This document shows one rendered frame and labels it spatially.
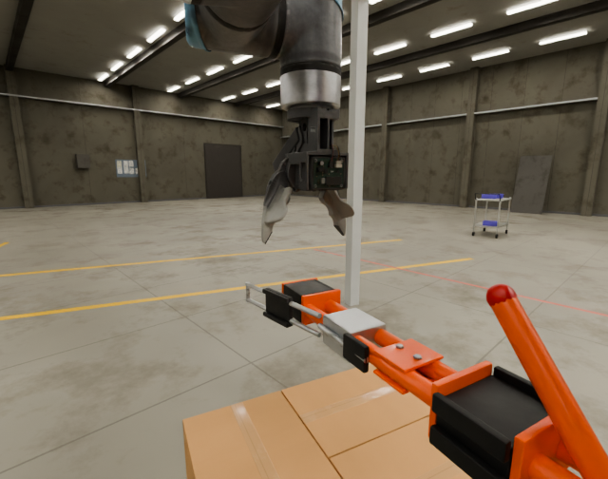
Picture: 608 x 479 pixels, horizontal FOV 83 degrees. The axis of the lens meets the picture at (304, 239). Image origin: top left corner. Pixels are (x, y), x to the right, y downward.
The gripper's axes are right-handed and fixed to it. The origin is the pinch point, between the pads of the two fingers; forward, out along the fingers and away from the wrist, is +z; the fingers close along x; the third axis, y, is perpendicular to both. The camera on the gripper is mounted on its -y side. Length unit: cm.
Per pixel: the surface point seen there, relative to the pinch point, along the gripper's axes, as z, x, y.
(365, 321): 9.6, 2.1, 14.0
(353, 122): -62, 192, -245
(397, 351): 9.7, 0.4, 22.1
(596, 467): 9.1, 0.4, 41.2
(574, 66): -381, 1419, -624
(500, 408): 9.4, 0.9, 34.1
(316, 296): 9.0, 0.7, 3.1
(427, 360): 9.7, 1.9, 25.3
